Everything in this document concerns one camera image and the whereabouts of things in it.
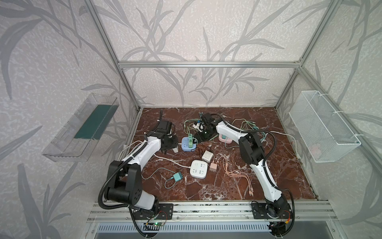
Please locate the white usb charger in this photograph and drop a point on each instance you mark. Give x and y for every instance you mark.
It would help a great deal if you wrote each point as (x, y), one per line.
(207, 156)

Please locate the pink usb charger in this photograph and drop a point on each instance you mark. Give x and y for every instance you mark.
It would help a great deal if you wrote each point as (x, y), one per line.
(213, 167)

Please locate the blue power strip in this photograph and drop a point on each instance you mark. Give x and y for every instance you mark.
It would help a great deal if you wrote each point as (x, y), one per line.
(185, 147)

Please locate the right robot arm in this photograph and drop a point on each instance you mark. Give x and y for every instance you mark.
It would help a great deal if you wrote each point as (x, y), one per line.
(252, 153)

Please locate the teal usb charger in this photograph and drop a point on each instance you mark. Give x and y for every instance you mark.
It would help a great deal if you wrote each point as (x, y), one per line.
(177, 177)

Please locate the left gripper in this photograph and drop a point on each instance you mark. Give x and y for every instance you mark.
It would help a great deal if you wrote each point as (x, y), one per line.
(171, 142)

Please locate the clear plastic tray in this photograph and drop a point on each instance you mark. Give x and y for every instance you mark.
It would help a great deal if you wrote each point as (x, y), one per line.
(78, 138)

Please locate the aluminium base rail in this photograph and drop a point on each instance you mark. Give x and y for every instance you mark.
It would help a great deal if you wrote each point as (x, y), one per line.
(218, 211)

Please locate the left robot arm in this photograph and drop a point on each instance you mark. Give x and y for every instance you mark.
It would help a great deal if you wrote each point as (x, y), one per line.
(123, 185)

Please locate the white wire basket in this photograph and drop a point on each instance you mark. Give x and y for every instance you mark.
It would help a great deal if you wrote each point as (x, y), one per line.
(324, 132)

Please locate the green charger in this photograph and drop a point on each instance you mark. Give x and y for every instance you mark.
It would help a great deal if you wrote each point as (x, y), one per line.
(190, 140)

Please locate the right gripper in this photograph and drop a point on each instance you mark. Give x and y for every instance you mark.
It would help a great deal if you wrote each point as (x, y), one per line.
(201, 135)

